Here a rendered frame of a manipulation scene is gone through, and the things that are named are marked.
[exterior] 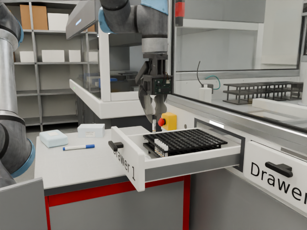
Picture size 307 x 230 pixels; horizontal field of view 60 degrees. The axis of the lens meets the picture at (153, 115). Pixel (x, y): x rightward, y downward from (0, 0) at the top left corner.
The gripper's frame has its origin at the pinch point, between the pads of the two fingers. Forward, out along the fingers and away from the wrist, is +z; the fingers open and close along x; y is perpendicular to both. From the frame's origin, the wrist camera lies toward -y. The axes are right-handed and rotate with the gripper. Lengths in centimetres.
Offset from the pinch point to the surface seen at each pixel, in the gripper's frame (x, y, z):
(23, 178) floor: -59, -195, 97
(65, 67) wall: 5, -418, 1
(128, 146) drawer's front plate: -10.8, 8.1, 5.2
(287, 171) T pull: 17.8, 36.1, 6.4
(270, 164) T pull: 17.6, 31.3, 6.6
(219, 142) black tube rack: 18.9, 9.4, 7.7
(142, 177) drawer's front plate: -9.7, 16.3, 11.3
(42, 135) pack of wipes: -34, -56, 17
